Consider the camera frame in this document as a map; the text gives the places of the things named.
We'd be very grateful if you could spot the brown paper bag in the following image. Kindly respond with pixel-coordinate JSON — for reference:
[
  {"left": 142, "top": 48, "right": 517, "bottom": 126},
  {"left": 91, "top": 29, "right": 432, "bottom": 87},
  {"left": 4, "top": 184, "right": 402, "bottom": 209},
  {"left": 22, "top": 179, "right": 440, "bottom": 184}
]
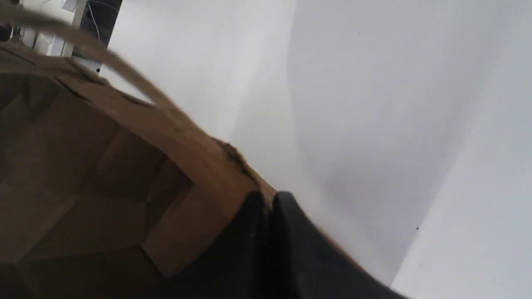
[{"left": 1, "top": 2, "right": 278, "bottom": 299}]

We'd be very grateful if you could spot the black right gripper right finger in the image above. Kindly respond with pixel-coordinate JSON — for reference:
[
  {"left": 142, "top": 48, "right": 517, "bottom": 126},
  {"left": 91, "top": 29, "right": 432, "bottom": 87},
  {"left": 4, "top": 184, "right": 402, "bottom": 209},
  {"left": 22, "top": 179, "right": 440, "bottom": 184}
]
[{"left": 270, "top": 191, "right": 403, "bottom": 299}]

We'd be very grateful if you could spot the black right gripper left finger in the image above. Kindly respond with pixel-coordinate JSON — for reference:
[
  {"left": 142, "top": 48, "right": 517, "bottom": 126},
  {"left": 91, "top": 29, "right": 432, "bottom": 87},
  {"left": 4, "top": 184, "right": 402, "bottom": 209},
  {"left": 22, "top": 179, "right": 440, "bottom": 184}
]
[{"left": 170, "top": 191, "right": 266, "bottom": 299}]

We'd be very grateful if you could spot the white backdrop curtain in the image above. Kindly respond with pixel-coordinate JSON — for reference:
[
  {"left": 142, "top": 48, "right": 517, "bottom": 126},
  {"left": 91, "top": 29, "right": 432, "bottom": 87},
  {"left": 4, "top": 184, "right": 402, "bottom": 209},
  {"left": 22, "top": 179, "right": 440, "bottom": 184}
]
[{"left": 109, "top": 0, "right": 531, "bottom": 284}]

